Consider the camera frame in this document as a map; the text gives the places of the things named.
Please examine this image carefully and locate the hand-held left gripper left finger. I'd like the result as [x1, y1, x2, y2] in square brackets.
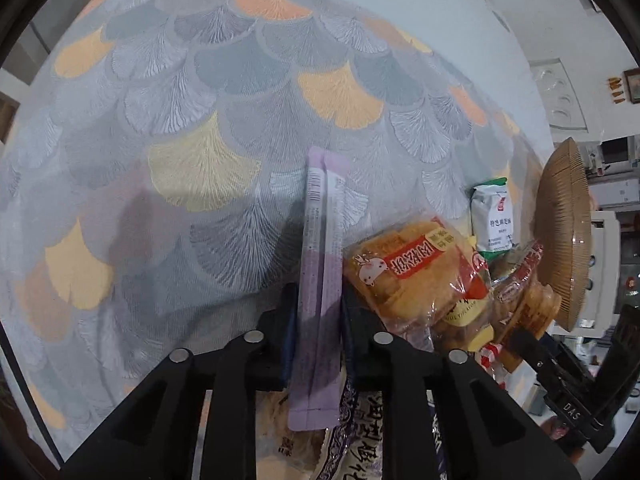
[60, 282, 301, 480]

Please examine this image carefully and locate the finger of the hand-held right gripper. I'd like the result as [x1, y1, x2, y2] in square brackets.
[510, 327, 572, 397]

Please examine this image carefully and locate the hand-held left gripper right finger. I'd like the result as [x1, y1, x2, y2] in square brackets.
[340, 285, 583, 480]

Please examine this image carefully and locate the red white striped packet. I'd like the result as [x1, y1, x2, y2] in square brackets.
[475, 342, 503, 376]

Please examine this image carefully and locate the purple stick packet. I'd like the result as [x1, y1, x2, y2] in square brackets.
[287, 146, 351, 432]

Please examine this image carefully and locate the brown woven basket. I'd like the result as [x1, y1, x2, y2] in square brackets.
[500, 137, 593, 376]

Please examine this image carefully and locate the white green snack packet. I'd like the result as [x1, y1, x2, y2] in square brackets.
[471, 177, 516, 261]

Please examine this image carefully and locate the tan snack packet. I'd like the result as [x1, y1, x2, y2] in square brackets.
[256, 392, 326, 476]

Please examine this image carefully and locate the clear red print packet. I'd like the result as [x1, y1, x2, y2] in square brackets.
[487, 240, 547, 311]

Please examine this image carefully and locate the orange bread packet red label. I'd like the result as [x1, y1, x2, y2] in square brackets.
[342, 215, 493, 356]

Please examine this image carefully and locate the blue white patterned packet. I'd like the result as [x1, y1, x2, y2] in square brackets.
[320, 390, 446, 480]

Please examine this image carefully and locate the white microwave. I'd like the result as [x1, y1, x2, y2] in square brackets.
[599, 136, 640, 167]

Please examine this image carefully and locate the white chair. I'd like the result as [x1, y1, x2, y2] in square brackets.
[530, 57, 588, 133]

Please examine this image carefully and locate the small framed flower picture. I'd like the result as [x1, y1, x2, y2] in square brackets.
[622, 67, 640, 106]

